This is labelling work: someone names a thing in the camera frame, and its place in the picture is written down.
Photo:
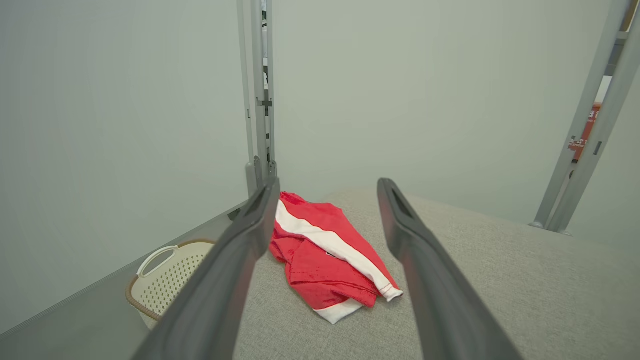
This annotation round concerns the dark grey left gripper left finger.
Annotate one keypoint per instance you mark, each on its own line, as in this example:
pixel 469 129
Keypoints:
pixel 210 300

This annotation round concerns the red shorts with white stripe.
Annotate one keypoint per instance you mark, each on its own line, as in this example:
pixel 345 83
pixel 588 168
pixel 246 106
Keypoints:
pixel 320 270

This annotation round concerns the cream perforated laundry basket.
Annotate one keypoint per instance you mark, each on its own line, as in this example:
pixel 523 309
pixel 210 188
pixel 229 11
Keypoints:
pixel 170 280

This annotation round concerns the grey partition post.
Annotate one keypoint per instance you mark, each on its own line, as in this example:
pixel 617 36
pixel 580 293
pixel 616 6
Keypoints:
pixel 260 75
pixel 590 130

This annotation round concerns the grey fabric sofa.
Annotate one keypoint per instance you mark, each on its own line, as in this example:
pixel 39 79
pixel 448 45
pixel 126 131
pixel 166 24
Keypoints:
pixel 500 280

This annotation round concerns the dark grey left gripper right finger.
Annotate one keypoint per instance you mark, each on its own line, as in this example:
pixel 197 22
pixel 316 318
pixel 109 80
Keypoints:
pixel 445 310

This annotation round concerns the red printed sign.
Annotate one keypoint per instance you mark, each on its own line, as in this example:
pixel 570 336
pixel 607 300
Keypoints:
pixel 585 135

